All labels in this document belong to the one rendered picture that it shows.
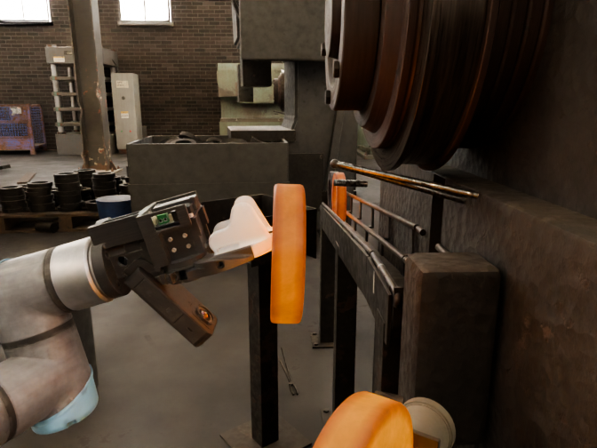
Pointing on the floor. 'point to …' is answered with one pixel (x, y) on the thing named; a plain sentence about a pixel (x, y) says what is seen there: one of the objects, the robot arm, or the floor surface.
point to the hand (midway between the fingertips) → (285, 236)
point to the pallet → (59, 200)
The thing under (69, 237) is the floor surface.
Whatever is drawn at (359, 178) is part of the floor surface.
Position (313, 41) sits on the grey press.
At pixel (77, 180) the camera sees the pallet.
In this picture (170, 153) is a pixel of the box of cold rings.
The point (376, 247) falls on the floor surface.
